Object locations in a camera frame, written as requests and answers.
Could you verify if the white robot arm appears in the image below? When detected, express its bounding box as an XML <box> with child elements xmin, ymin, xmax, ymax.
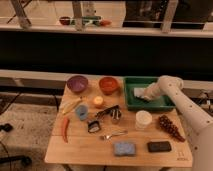
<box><xmin>142</xmin><ymin>75</ymin><xmax>213</xmax><ymax>171</ymax></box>

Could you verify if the green plastic tray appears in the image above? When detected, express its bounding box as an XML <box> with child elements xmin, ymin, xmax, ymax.
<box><xmin>123</xmin><ymin>76</ymin><xmax>175</xmax><ymax>111</ymax></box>

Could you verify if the white cup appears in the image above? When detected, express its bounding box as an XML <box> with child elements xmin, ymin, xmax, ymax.
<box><xmin>135</xmin><ymin>110</ymin><xmax>152</xmax><ymax>130</ymax></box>

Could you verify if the dark red grape bunch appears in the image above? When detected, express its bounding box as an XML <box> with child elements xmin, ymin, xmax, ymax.
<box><xmin>158</xmin><ymin>115</ymin><xmax>185</xmax><ymax>142</ymax></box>

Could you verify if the small metal cup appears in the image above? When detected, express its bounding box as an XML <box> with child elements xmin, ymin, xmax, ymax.
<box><xmin>111</xmin><ymin>109</ymin><xmax>121</xmax><ymax>124</ymax></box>

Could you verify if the orange bowl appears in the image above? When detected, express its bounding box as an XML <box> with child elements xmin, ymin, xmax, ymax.
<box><xmin>99</xmin><ymin>77</ymin><xmax>119</xmax><ymax>95</ymax></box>

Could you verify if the small orange fruit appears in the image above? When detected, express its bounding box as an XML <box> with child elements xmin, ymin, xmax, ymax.
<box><xmin>93</xmin><ymin>96</ymin><xmax>104</xmax><ymax>108</ymax></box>

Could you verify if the black rectangular block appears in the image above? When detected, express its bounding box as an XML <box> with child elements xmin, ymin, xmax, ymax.
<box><xmin>147</xmin><ymin>141</ymin><xmax>172</xmax><ymax>152</ymax></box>

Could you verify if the blue sponge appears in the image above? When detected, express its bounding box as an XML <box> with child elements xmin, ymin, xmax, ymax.
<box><xmin>114</xmin><ymin>142</ymin><xmax>136</xmax><ymax>156</ymax></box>

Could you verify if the black binder clip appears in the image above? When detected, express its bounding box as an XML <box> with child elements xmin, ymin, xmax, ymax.
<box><xmin>87</xmin><ymin>120</ymin><xmax>101</xmax><ymax>133</ymax></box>

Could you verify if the wooden table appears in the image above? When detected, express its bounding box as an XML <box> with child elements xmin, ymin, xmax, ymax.
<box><xmin>45</xmin><ymin>86</ymin><xmax>192</xmax><ymax>168</ymax></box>

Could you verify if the blue cup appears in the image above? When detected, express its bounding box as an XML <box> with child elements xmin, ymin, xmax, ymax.
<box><xmin>75</xmin><ymin>105</ymin><xmax>88</xmax><ymax>121</ymax></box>

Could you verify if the purple bowl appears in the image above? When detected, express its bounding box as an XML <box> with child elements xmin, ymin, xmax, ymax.
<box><xmin>67</xmin><ymin>75</ymin><xmax>88</xmax><ymax>93</ymax></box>

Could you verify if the orange background object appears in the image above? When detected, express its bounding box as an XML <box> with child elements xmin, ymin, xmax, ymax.
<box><xmin>100</xmin><ymin>20</ymin><xmax>112</xmax><ymax>27</ymax></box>

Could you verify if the yellow banana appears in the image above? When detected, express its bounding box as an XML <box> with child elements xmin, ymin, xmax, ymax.
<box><xmin>61</xmin><ymin>97</ymin><xmax>83</xmax><ymax>114</ymax></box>

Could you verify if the red chili pepper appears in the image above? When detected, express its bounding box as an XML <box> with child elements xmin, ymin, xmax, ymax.
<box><xmin>61</xmin><ymin>117</ymin><xmax>70</xmax><ymax>143</ymax></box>

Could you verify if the green background object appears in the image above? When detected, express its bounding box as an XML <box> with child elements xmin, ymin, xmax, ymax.
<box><xmin>70</xmin><ymin>16</ymin><xmax>101</xmax><ymax>26</ymax></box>

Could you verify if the dark red background bowl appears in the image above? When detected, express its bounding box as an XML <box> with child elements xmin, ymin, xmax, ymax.
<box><xmin>59</xmin><ymin>16</ymin><xmax>71</xmax><ymax>25</ymax></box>

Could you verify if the black handled tool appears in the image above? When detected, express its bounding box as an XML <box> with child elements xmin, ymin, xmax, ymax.
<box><xmin>95</xmin><ymin>105</ymin><xmax>119</xmax><ymax>119</ymax></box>

